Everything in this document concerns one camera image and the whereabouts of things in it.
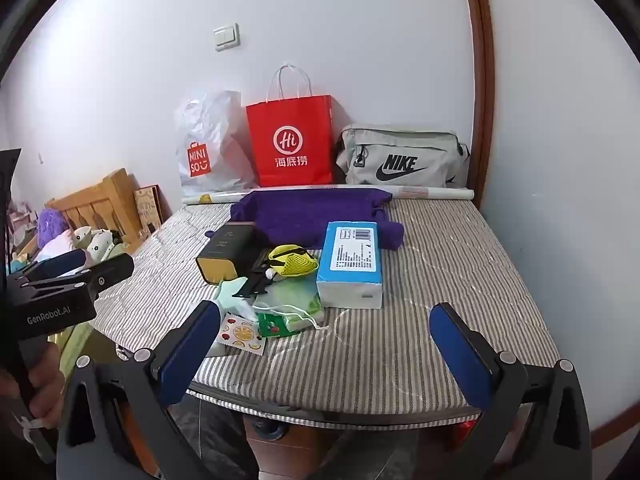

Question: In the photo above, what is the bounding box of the black-handled white sponge brush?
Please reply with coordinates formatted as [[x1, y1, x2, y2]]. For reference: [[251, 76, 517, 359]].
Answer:
[[232, 260, 278, 301]]

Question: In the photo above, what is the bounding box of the white light switch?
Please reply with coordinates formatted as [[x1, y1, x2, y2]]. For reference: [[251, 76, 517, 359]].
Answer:
[[214, 22, 242, 52]]

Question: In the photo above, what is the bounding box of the blue tissue pack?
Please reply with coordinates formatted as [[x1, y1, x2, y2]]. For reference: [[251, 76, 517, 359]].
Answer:
[[316, 221, 384, 309]]

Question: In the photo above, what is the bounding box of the fruit sticker sheet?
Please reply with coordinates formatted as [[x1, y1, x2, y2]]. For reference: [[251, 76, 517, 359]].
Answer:
[[206, 311, 266, 357]]

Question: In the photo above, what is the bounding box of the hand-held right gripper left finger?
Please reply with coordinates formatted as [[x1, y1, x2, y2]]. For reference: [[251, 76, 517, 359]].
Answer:
[[56, 301, 261, 480]]

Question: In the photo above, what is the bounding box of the person's left hand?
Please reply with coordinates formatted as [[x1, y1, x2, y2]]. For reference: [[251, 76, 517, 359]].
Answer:
[[25, 341, 67, 431]]

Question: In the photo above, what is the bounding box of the wooden headboard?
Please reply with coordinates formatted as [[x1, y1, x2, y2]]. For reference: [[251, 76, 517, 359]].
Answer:
[[45, 169, 163, 256]]

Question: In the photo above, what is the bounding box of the yellow mesh pouch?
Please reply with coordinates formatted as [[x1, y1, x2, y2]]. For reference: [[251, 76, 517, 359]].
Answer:
[[267, 244, 319, 278]]

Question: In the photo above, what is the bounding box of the white spotted plush toy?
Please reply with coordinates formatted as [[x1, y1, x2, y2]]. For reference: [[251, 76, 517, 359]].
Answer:
[[72, 227, 113, 261]]

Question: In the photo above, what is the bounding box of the purple towel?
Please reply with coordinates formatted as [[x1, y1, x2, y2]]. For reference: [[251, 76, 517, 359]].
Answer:
[[230, 187, 405, 251]]

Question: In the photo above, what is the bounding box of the dark green box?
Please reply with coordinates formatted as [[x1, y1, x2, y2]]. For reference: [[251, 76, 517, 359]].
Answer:
[[196, 221, 258, 283]]

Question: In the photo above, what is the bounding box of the mint green cloth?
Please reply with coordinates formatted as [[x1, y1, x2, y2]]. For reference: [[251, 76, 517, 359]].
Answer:
[[212, 277, 251, 312]]

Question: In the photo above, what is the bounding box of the small clear green packet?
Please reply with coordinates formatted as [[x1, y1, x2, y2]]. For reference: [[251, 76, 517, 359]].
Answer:
[[260, 279, 323, 320]]

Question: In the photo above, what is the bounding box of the white plastic shopping bag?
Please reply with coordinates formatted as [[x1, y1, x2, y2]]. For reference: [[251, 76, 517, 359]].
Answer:
[[174, 90, 258, 198]]

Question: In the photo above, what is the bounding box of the wooden door frame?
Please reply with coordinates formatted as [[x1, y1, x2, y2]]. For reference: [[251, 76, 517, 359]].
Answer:
[[459, 0, 496, 211]]

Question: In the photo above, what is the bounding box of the red paper bag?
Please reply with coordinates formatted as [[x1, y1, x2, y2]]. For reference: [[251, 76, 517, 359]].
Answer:
[[245, 64, 335, 188]]

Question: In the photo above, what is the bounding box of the purple plush toy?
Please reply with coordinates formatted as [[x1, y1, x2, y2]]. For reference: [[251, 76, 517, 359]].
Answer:
[[37, 208, 68, 248]]

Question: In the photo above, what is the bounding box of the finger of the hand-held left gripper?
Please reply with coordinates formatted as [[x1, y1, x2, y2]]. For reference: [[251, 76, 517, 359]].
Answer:
[[75, 254, 136, 306], [20, 249, 88, 281]]

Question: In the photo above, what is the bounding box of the grey waist bag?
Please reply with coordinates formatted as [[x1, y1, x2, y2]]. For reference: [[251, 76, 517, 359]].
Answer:
[[335, 124, 472, 188]]

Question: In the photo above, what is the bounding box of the patterned book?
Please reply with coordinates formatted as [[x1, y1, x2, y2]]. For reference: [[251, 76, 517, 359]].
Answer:
[[134, 186, 163, 238]]

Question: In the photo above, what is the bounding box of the striped mattress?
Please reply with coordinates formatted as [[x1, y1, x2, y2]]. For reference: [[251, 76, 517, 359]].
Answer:
[[92, 195, 561, 421]]

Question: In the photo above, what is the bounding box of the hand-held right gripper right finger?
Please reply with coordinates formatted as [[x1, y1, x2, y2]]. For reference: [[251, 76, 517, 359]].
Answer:
[[429, 302, 593, 480]]

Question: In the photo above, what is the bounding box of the rolled printed paper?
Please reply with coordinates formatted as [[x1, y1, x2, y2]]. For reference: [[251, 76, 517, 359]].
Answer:
[[181, 185, 473, 206]]

